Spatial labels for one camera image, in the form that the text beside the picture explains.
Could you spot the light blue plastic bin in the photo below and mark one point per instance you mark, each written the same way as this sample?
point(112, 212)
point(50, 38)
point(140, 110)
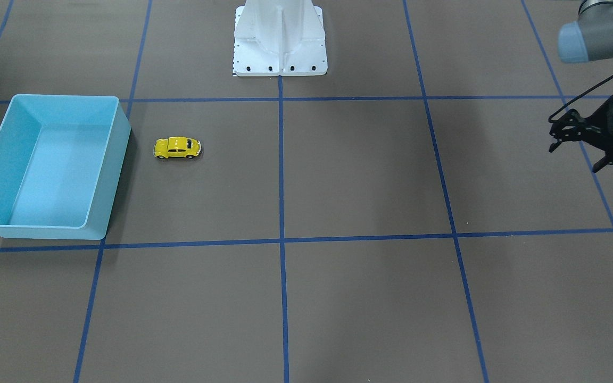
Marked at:
point(60, 163)

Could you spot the yellow beetle toy car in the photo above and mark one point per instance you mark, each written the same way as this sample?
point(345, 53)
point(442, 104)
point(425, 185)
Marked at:
point(177, 147)

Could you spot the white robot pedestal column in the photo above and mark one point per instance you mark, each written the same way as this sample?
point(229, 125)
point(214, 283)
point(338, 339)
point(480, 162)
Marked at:
point(279, 38)

